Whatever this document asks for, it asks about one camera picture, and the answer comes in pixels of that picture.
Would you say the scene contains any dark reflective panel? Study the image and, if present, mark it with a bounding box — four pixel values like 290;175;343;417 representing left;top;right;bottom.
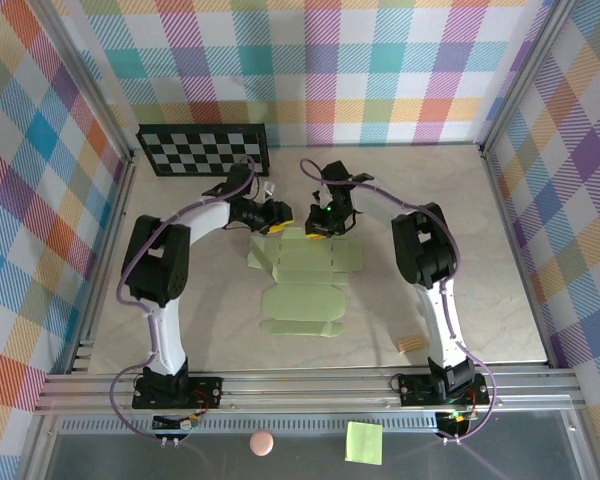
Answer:
25;409;597;480

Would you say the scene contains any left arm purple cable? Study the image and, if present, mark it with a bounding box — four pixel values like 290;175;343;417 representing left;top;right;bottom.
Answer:
110;155;257;444

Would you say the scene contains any small black connector board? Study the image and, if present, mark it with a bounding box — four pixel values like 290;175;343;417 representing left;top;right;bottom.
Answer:
152;412;201;434
437;410;475;435

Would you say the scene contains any green sticky note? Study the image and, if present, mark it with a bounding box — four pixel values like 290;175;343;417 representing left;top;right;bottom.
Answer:
344;421;384;466

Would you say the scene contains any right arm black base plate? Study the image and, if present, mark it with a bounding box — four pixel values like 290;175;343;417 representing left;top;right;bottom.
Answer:
397;372;491;407

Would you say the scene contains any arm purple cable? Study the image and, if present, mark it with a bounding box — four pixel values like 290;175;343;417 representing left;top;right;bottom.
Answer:
110;155;257;444
299;158;497;444

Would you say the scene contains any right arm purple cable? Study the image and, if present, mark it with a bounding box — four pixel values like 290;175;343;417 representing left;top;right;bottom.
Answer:
299;158;497;444

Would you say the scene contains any perforated metal strip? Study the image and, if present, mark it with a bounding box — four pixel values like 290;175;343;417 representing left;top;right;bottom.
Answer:
59;418;442;435

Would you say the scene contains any black white checkerboard panel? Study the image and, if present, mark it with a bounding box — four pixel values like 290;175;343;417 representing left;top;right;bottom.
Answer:
136;123;272;178

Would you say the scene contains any pink round disc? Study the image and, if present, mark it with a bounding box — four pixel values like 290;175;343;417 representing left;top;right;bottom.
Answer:
249;429;275;457

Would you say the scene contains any light green paper box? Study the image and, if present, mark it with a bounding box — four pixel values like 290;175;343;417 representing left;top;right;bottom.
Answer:
246;226;364;341

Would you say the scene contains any aluminium side rail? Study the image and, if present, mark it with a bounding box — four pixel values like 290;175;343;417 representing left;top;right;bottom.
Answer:
479;144;554;369
67;155;137;375

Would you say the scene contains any aluminium cross rail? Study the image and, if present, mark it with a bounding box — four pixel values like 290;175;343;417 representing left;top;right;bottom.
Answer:
33;366;587;416

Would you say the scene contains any aluminium corner post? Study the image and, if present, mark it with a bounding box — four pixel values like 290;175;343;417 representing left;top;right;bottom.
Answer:
28;0;137;162
478;0;577;157

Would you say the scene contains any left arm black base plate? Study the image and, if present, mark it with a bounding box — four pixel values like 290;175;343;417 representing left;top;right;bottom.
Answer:
131;374;225;410

